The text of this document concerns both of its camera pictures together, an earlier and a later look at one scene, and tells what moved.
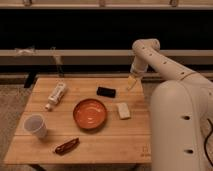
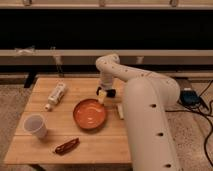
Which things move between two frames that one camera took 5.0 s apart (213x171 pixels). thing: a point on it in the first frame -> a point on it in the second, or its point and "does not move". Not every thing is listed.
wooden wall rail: [96, 56] does not move
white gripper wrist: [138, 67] -> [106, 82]
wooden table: [82, 121] does not move
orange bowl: [90, 114] does not move
